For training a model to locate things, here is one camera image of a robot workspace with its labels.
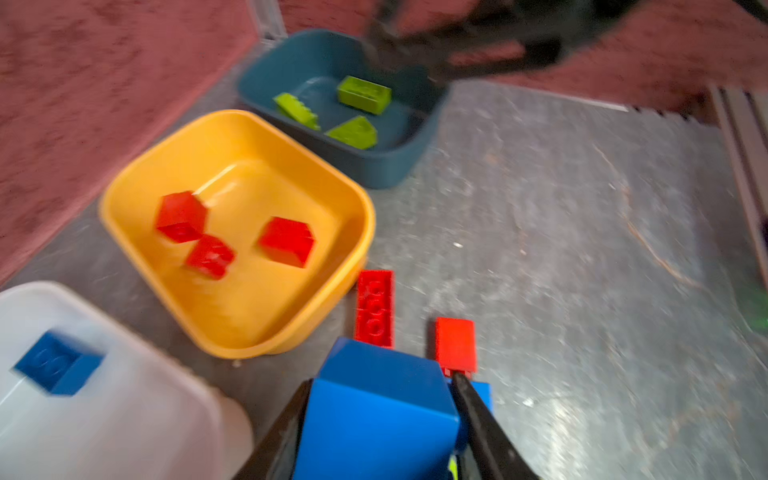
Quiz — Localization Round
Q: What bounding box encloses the green lego brick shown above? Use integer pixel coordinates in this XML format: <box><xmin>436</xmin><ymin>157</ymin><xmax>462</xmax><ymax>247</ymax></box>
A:
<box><xmin>326</xmin><ymin>116</ymin><xmax>378</xmax><ymax>150</ymax></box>
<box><xmin>273</xmin><ymin>92</ymin><xmax>320</xmax><ymax>131</ymax></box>

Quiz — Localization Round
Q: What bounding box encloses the blue lego brick upside-down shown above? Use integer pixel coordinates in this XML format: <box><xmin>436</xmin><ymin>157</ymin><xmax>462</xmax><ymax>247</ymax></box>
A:
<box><xmin>12</xmin><ymin>330</ymin><xmax>105</xmax><ymax>396</ymax></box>

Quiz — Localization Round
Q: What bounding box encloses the white plastic bin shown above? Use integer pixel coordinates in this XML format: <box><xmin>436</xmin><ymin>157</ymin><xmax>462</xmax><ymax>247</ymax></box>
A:
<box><xmin>1</xmin><ymin>281</ymin><xmax>254</xmax><ymax>479</ymax></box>

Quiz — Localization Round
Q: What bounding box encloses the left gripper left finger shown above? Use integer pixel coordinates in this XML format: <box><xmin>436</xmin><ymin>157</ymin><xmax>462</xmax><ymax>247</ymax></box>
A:
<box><xmin>235</xmin><ymin>379</ymin><xmax>313</xmax><ymax>480</ymax></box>

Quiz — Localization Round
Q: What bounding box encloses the teal plastic bin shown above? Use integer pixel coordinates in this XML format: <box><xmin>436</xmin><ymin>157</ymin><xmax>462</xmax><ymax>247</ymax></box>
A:
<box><xmin>237</xmin><ymin>29</ymin><xmax>450</xmax><ymax>189</ymax></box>

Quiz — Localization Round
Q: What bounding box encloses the blue lego brick low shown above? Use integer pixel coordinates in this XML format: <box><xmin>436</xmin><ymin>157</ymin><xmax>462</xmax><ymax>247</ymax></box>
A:
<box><xmin>455</xmin><ymin>379</ymin><xmax>494</xmax><ymax>451</ymax></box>

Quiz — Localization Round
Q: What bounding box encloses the red lego plate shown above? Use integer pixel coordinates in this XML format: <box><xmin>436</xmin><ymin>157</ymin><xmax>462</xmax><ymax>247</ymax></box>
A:
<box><xmin>354</xmin><ymin>270</ymin><xmax>395</xmax><ymax>350</ymax></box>

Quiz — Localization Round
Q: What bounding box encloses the aluminium front rail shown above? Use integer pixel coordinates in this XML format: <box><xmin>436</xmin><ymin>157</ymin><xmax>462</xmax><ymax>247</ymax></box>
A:
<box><xmin>709</xmin><ymin>85</ymin><xmax>767</xmax><ymax>281</ymax></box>

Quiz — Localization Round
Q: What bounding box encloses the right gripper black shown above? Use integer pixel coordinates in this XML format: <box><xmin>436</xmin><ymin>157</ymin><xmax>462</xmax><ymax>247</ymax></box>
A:
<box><xmin>362</xmin><ymin>1</ymin><xmax>638</xmax><ymax>81</ymax></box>

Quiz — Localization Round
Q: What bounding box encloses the green lego brick end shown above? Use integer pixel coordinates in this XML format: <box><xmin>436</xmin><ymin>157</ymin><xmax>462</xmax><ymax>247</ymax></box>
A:
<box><xmin>337</xmin><ymin>76</ymin><xmax>392</xmax><ymax>115</ymax></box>

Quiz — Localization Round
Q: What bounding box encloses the small red lego cube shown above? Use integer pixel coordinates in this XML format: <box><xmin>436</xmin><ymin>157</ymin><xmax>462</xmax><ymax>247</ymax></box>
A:
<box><xmin>435</xmin><ymin>317</ymin><xmax>477</xmax><ymax>378</ymax></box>

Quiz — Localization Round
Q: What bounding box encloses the red square lego brick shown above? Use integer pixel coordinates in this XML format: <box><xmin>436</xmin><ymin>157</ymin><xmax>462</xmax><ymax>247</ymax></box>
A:
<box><xmin>154</xmin><ymin>191</ymin><xmax>208</xmax><ymax>243</ymax></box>

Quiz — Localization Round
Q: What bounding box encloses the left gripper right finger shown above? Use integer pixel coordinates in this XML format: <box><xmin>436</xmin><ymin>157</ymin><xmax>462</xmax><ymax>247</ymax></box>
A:
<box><xmin>450</xmin><ymin>372</ymin><xmax>540</xmax><ymax>480</ymax></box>

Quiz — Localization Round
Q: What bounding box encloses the yellow plastic bin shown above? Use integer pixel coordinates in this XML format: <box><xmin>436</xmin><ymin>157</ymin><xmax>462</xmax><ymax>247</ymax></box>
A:
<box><xmin>100</xmin><ymin>110</ymin><xmax>376</xmax><ymax>360</ymax></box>

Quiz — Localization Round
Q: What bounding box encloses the blue lego cube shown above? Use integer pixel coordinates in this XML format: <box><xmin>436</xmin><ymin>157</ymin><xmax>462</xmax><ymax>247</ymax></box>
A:
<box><xmin>293</xmin><ymin>337</ymin><xmax>460</xmax><ymax>479</ymax></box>

